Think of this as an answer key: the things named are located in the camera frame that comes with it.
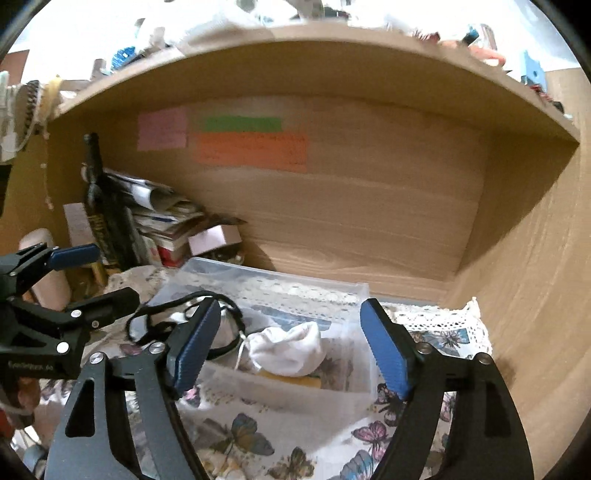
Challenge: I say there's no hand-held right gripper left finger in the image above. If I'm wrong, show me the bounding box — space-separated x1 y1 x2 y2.
44 296 222 480

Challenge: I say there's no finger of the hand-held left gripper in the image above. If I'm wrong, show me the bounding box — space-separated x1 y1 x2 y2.
0 244 101 296
7 286 140 354

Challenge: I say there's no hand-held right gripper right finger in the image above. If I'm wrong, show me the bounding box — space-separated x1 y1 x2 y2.
359 298 536 480

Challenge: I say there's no white drawstring pouch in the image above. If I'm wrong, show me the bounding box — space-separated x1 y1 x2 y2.
248 322 325 378

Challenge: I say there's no clear plastic container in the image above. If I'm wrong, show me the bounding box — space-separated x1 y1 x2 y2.
148 257 377 418

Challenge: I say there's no beige rounded object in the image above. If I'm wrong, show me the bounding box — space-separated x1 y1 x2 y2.
19 228 71 311

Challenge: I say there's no dark glass bottle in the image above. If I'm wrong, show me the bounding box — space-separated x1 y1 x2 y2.
82 133 141 283

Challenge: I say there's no butterfly printed lace cloth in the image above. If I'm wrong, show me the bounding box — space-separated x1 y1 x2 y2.
37 265 495 480

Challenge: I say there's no stack of books and magazines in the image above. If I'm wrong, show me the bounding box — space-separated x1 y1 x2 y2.
104 168 206 269

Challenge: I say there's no small pink box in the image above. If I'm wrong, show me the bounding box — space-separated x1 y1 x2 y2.
188 225 243 257

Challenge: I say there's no wooden shelf unit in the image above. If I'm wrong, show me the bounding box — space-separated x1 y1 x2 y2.
0 23 591 480

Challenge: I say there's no pink sticky note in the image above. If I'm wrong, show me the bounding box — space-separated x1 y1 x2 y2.
137 107 188 151

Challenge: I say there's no knitted cream and black item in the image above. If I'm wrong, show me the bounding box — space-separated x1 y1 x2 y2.
0 71 63 158

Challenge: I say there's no orange sticky note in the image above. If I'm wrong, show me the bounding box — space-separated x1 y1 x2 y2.
193 133 309 174

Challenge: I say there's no blue ribbed item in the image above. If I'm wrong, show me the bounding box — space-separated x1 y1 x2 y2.
110 46 140 69

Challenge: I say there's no green sticky note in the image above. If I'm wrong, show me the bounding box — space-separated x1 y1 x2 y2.
203 116 283 133

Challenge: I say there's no black cord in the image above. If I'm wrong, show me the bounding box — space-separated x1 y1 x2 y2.
126 291 246 361

